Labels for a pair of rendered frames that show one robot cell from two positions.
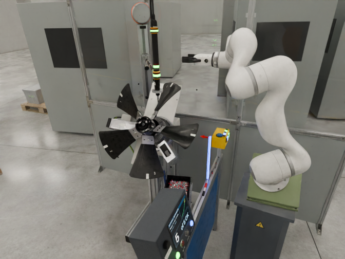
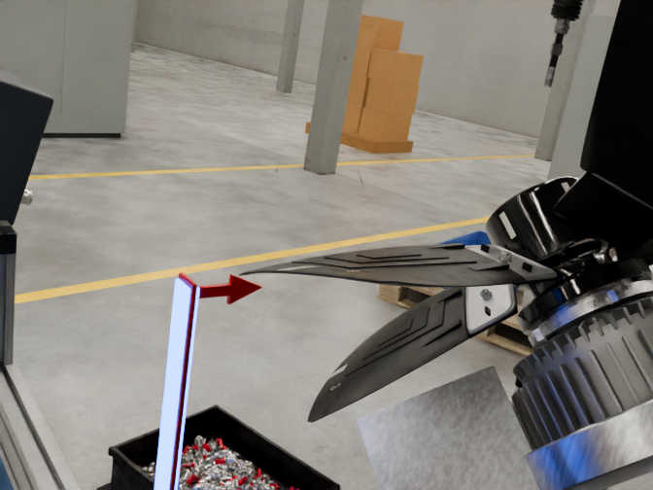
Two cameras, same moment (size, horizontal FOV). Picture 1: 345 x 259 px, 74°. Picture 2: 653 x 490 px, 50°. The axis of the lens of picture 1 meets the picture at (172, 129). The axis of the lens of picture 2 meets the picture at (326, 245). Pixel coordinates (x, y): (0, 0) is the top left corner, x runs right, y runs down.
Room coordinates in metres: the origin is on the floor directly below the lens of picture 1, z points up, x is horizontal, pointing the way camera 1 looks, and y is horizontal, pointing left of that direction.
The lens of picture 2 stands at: (1.56, -0.60, 1.38)
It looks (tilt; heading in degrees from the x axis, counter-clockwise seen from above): 17 degrees down; 118
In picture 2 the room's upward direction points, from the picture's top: 9 degrees clockwise
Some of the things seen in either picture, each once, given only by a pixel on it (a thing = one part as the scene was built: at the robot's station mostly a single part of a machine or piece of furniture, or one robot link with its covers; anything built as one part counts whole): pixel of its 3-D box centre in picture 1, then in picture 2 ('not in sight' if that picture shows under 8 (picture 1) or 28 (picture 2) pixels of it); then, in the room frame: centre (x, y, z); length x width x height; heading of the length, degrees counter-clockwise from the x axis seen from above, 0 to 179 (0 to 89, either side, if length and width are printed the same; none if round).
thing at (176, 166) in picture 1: (176, 170); not in sight; (1.94, -0.03, 0.42); 0.04 x 0.04 x 0.83; 66
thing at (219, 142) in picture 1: (220, 139); not in sight; (1.51, -0.36, 1.02); 0.16 x 0.10 x 0.11; 156
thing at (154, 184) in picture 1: (155, 195); not in sight; (1.54, 0.17, 0.46); 0.09 x 0.05 x 0.91; 66
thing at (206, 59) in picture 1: (205, 59); not in sight; (1.27, -0.19, 1.65); 0.11 x 0.10 x 0.07; 66
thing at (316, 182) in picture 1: (192, 156); not in sight; (2.05, -0.21, 0.50); 2.59 x 0.03 x 0.91; 66
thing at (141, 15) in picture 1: (141, 13); not in sight; (2.09, 0.23, 1.88); 0.16 x 0.07 x 0.16; 101
